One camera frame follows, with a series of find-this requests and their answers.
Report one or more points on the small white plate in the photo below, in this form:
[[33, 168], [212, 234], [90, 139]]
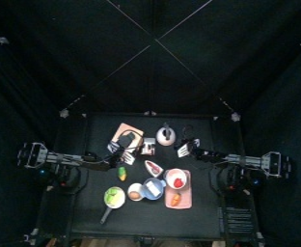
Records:
[[130, 187]]

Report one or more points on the black toy cleaver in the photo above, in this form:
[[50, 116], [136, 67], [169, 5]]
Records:
[[122, 144]]

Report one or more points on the pink cutting board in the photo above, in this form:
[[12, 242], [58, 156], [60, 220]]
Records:
[[185, 199]]

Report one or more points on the wooden cutting board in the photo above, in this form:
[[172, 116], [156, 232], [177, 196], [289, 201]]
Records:
[[124, 127]]

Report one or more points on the small white toy appliance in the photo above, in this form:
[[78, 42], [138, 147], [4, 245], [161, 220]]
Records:
[[148, 143]]

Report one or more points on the grey frame middle bracket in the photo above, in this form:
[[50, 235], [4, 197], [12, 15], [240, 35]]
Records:
[[149, 113]]

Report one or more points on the black plate with white text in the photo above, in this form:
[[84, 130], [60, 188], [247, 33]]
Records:
[[237, 218]]

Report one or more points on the green toy vegetable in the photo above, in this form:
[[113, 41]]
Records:
[[112, 194]]

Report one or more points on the white red wedge slice toy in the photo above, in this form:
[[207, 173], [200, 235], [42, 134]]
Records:
[[153, 169]]

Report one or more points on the red toy strawberry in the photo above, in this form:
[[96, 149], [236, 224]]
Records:
[[178, 183]]

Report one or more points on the white rectangular toy block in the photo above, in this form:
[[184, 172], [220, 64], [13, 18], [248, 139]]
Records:
[[153, 189]]

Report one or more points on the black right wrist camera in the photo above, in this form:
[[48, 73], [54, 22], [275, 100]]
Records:
[[186, 136]]

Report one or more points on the small grey table bracket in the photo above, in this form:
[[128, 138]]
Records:
[[215, 118], [82, 115]]

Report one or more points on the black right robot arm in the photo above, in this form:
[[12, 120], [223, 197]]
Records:
[[243, 159]]

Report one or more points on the blue toy bowl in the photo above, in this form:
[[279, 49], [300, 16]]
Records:
[[146, 194]]

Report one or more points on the green yellow toy corn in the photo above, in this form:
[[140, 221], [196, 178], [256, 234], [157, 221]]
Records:
[[121, 173]]

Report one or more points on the cream toy frying pan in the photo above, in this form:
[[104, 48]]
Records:
[[121, 200]]

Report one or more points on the white red toy bowl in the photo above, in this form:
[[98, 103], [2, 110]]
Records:
[[170, 175]]

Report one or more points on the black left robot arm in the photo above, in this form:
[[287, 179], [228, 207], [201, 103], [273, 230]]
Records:
[[66, 158]]

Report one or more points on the brown toy egg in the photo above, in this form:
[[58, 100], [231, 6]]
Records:
[[134, 195]]

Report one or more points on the orange toy carrot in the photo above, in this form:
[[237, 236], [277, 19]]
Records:
[[176, 200]]

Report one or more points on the grey frame corner bracket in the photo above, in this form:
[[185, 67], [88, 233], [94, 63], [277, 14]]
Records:
[[235, 116], [64, 113]]

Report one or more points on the grey table leg bracket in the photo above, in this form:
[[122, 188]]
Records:
[[33, 231], [260, 239]]

